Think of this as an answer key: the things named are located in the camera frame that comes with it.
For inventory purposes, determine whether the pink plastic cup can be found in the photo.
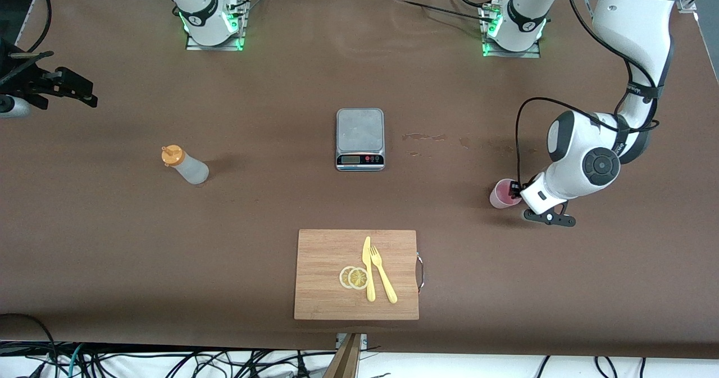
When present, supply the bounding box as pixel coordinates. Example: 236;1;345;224
489;178;523;210

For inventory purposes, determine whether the translucent sauce bottle orange cap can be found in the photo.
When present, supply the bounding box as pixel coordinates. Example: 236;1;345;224
161;144;210;185

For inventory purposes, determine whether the yellow plastic fork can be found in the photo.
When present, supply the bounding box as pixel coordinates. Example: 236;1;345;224
370;245;398;304

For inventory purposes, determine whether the silver digital kitchen scale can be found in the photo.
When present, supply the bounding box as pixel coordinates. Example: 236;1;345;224
335;107;386;172

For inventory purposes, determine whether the brown table cover sheet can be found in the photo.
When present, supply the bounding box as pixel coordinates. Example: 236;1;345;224
0;0;719;361

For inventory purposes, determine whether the yellow plastic knife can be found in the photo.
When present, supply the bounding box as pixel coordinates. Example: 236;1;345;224
362;236;376;303

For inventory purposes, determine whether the wooden cutting board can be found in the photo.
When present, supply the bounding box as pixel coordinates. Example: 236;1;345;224
293;229;425;321

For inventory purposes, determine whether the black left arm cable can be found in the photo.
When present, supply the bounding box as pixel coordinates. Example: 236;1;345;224
515;0;661;186

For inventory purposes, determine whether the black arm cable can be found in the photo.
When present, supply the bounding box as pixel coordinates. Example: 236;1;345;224
515;0;661;186
22;0;53;53

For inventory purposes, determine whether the black left camera mount bracket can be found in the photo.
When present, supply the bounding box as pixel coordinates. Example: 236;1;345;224
524;201;577;227

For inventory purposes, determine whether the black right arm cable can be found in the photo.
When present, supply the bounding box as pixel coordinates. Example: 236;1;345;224
22;0;53;53

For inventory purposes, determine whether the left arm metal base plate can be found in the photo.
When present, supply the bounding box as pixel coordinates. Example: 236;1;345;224
481;4;541;58

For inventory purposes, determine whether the black floor cable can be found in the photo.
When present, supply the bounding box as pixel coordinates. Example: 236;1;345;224
0;312;60;378

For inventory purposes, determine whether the wooden post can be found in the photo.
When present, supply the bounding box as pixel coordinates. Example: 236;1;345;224
322;333;361;378

